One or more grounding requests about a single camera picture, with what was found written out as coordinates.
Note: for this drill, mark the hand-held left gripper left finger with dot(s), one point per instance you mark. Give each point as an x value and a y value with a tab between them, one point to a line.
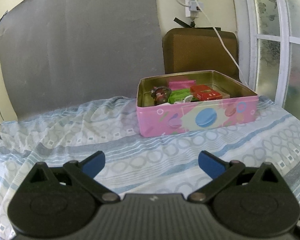
93	163

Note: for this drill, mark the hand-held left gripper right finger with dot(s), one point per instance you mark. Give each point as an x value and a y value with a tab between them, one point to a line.
210	163

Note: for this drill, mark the pink tin box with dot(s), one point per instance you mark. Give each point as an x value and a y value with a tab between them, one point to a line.
165	120

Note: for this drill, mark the red box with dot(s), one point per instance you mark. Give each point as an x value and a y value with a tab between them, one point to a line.
205	92

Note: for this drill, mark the green packet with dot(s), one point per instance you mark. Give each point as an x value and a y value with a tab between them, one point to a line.
180	94

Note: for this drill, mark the red toy figurine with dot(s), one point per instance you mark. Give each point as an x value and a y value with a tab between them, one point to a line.
161	95

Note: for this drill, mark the magenta pouch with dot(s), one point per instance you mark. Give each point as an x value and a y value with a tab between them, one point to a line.
181	84

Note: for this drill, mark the blue patterned bedsheet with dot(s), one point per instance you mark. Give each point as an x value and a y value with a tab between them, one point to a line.
65	135

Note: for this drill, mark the brown cushion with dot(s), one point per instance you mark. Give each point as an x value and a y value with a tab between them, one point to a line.
195	52

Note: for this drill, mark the grey foam board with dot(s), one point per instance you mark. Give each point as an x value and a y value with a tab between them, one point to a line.
77	50

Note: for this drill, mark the short black tape strip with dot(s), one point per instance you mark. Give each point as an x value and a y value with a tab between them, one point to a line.
183	22

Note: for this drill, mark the white power adapter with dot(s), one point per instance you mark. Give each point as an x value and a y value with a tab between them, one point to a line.
196	5

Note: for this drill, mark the black tape on board corner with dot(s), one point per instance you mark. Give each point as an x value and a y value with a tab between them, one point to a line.
1	19

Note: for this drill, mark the white window frame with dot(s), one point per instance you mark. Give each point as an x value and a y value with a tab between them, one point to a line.
282	42

